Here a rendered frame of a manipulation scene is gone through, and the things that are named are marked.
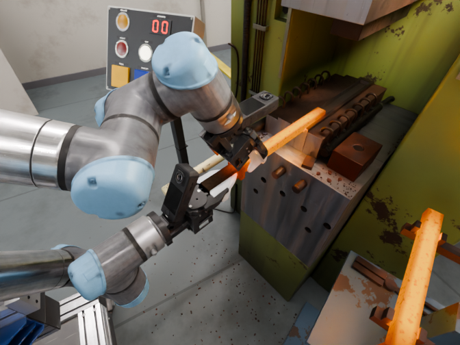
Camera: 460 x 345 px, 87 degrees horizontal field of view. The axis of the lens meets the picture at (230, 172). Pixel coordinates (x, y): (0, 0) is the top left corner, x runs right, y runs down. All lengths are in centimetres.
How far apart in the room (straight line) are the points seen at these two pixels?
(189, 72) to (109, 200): 17
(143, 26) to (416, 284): 100
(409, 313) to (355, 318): 28
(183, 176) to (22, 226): 178
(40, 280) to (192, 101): 39
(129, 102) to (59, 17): 324
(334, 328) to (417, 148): 51
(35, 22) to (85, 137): 333
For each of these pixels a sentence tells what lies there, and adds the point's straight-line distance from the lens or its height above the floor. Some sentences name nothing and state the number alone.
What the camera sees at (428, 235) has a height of 98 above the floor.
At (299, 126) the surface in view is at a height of 101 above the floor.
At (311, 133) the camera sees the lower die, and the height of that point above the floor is 99.
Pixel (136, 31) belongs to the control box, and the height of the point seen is 114.
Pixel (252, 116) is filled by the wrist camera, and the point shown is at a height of 115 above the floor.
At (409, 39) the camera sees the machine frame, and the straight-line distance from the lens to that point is 108.
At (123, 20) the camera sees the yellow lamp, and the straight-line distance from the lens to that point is 103.
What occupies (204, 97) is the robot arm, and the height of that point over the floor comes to 124.
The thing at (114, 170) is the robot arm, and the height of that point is 124.
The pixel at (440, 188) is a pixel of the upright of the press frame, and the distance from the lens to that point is 84.
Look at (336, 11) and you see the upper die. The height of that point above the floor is 128.
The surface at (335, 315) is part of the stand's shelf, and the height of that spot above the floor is 71.
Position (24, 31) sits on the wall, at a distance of 364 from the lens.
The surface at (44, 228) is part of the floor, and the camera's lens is 204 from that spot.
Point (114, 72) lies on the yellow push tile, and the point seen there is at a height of 102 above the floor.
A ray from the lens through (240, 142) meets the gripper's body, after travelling 48.
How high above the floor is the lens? 141
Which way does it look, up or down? 47 degrees down
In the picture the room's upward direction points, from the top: straight up
